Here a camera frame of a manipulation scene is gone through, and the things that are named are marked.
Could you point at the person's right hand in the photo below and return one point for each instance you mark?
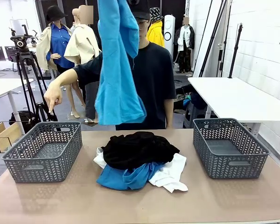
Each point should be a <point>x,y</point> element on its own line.
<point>53,95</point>

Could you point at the blue top garment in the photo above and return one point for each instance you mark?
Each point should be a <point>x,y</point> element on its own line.
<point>116,70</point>

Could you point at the black garment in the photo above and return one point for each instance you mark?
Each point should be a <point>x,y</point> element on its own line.
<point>135,151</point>

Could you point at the white garment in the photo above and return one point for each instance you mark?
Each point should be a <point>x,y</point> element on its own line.
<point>98,161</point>
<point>172,172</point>

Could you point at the person's right forearm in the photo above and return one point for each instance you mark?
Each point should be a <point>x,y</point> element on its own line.
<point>65,78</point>

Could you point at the person's left forearm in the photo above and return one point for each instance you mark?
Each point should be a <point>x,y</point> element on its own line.
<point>169,112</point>

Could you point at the black bag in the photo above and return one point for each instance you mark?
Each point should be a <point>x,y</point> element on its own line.
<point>25,121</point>

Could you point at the mannequin in blue shirt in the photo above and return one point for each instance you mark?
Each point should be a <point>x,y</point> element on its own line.
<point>58,44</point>

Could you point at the mannequin in cream jacket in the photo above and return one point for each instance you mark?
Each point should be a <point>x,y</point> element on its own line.
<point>81,46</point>

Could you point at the gray woven plastic basket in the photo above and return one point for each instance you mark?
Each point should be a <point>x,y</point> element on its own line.
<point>49,172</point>
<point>224,171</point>

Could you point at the black bucket hat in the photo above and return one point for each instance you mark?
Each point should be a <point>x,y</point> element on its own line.
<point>54,14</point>

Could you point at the person in black t-shirt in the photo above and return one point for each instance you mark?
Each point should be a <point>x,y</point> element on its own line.
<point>154,81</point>

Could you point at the blue shorts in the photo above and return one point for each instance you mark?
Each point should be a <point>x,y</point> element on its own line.
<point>114,178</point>

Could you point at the mannequin in yellow hoodie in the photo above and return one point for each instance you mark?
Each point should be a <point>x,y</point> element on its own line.
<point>156,35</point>

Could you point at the black baseball cap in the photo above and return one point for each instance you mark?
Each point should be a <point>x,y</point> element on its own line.
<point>141,10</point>

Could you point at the white tower air conditioner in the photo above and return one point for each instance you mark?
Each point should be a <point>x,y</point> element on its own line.
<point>169,35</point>

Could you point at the patterned bucket hat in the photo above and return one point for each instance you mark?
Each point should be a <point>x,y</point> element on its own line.
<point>156,14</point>

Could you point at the mannequin in white shirt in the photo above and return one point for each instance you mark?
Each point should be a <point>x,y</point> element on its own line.
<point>184,39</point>

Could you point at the dark step stool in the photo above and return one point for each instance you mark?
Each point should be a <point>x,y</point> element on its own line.
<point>194,114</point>

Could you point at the black leaning stand poles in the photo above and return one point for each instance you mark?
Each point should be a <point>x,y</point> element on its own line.
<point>213,39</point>

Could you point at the white side table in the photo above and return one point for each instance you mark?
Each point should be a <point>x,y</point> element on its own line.
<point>235,98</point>

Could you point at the black light stand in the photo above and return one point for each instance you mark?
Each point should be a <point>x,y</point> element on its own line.
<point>235,53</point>

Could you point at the black camera tripod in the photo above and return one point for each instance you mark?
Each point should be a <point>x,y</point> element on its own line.
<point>25,57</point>

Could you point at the wooden board frame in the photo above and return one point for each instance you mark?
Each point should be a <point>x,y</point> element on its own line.
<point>7,136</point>

